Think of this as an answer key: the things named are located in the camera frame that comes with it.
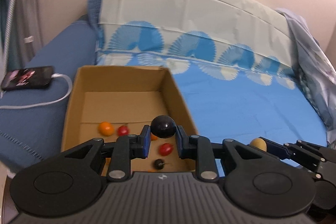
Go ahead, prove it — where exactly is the white charging cable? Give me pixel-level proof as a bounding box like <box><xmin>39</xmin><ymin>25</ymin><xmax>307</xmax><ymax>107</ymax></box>
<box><xmin>0</xmin><ymin>72</ymin><xmax>73</xmax><ymax>110</ymax></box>

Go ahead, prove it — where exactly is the large orange fruit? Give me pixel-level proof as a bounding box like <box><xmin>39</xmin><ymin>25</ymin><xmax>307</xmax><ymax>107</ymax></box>
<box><xmin>151</xmin><ymin>134</ymin><xmax>158</xmax><ymax>140</ymax></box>

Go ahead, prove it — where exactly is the blue sofa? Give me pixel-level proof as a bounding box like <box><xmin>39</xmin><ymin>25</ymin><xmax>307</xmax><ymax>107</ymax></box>
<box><xmin>1</xmin><ymin>0</ymin><xmax>101</xmax><ymax>173</ymax></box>

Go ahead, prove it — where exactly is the grey curtain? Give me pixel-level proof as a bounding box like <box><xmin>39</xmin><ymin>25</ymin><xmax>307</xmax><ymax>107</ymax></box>
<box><xmin>1</xmin><ymin>0</ymin><xmax>45</xmax><ymax>72</ymax></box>

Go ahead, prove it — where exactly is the grey plaid blanket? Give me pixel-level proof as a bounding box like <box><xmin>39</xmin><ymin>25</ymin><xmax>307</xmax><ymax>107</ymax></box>
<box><xmin>276</xmin><ymin>9</ymin><xmax>335</xmax><ymax>149</ymax></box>

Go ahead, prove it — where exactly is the red cherry tomato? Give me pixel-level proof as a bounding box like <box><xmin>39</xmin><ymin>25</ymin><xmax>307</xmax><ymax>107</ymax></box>
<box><xmin>117</xmin><ymin>125</ymin><xmax>129</xmax><ymax>136</ymax></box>
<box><xmin>158</xmin><ymin>143</ymin><xmax>174</xmax><ymax>156</ymax></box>

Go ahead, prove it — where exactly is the yellow-green longan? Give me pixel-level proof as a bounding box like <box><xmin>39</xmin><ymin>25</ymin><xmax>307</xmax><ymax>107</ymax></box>
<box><xmin>249</xmin><ymin>138</ymin><xmax>267</xmax><ymax>152</ymax></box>

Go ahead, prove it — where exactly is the small yellow-orange tomato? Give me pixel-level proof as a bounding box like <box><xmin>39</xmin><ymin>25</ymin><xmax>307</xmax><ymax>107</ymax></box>
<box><xmin>97</xmin><ymin>122</ymin><xmax>114</xmax><ymax>136</ymax></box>

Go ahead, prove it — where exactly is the brown cardboard box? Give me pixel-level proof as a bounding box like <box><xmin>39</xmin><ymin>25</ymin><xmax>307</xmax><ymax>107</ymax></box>
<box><xmin>60</xmin><ymin>65</ymin><xmax>200</xmax><ymax>177</ymax></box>

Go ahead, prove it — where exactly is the black smartphone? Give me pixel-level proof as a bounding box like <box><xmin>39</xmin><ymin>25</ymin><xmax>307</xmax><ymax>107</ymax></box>
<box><xmin>1</xmin><ymin>66</ymin><xmax>54</xmax><ymax>91</ymax></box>

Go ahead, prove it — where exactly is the blue patterned bed sheet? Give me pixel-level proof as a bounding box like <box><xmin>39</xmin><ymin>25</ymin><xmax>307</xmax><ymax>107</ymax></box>
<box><xmin>87</xmin><ymin>0</ymin><xmax>327</xmax><ymax>146</ymax></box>

